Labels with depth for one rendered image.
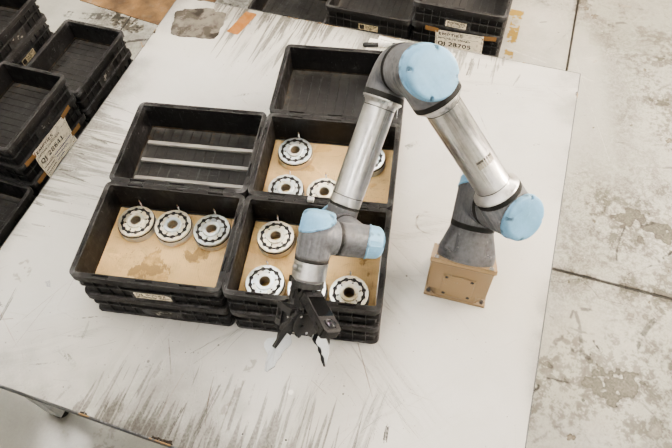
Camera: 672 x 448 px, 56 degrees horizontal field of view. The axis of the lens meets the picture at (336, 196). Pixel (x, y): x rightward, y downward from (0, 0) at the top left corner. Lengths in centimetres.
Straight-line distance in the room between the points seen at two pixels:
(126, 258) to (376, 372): 75
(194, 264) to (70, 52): 165
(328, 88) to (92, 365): 109
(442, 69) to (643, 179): 195
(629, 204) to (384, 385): 168
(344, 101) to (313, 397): 93
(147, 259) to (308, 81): 79
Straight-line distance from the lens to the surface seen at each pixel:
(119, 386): 182
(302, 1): 333
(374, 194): 182
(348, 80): 211
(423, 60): 131
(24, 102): 286
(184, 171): 194
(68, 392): 187
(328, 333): 130
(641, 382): 266
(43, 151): 271
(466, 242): 163
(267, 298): 156
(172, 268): 177
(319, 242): 132
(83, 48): 317
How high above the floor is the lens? 233
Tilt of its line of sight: 56 degrees down
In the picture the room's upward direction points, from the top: 3 degrees counter-clockwise
